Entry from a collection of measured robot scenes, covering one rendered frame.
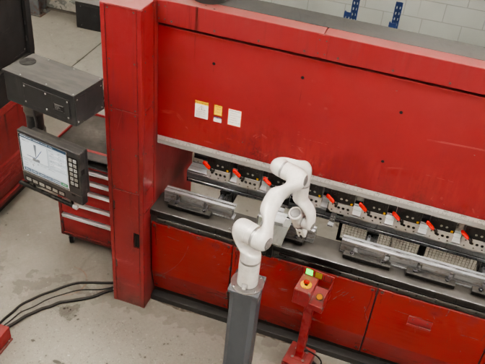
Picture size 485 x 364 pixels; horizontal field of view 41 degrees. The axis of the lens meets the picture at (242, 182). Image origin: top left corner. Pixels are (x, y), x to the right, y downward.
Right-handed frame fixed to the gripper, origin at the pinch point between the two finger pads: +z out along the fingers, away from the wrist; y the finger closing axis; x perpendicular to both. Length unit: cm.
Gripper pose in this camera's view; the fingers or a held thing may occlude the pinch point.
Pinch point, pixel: (304, 233)
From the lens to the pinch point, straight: 412.1
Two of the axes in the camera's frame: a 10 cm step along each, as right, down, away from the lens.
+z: 2.5, 4.5, 8.6
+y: 2.1, -8.9, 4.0
